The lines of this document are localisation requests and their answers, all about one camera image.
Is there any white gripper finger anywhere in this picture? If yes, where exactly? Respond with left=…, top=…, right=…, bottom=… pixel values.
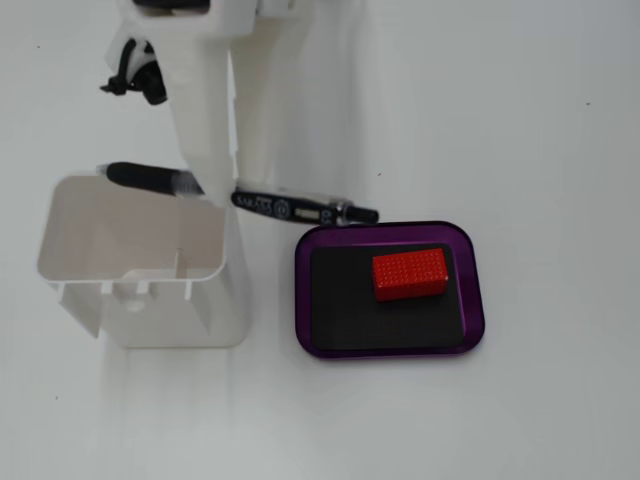
left=229, top=10, right=304, bottom=190
left=163, top=34, right=237, bottom=207

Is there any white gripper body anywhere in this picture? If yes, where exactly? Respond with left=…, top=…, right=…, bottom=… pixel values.
left=105, top=0, right=297, bottom=69

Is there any black clear ballpoint pen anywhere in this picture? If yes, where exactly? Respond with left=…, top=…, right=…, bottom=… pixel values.
left=96, top=161, right=380, bottom=227

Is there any white plastic pen holder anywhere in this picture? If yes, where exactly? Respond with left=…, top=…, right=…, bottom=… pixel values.
left=35, top=172, right=250, bottom=350

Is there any purple metal tray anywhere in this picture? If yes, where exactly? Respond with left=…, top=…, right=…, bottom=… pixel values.
left=293, top=220, right=486, bottom=360

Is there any black tray mat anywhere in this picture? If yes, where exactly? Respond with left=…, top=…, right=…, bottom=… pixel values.
left=309, top=242, right=467, bottom=351

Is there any red studded block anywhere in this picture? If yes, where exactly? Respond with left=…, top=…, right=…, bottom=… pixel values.
left=371, top=247, right=449, bottom=303

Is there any black cable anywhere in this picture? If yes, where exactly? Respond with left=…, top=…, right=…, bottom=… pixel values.
left=98, top=37, right=167, bottom=107

